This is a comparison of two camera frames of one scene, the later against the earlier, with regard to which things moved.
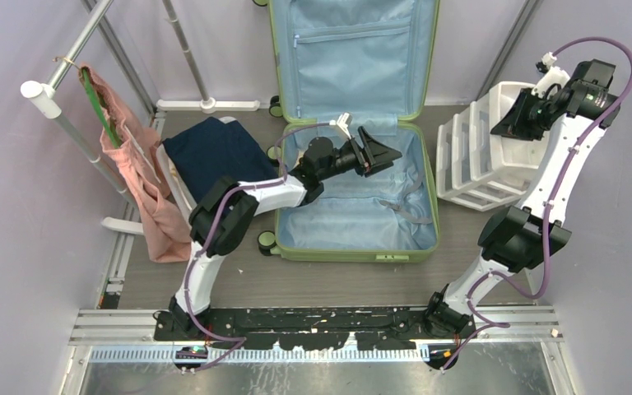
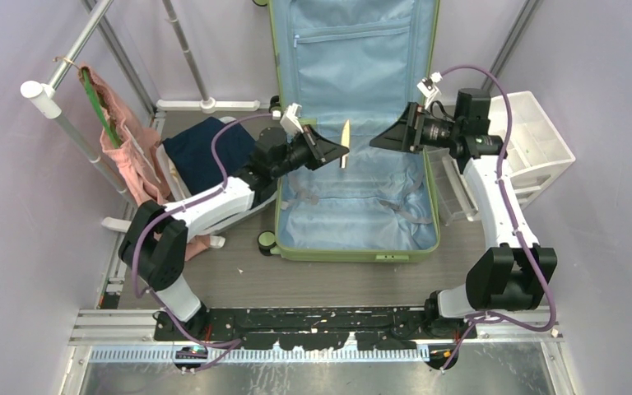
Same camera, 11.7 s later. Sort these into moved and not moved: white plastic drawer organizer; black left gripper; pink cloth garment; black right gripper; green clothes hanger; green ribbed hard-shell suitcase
Moved: black left gripper; white plastic drawer organizer; black right gripper
Not moved: green ribbed hard-shell suitcase; green clothes hanger; pink cloth garment
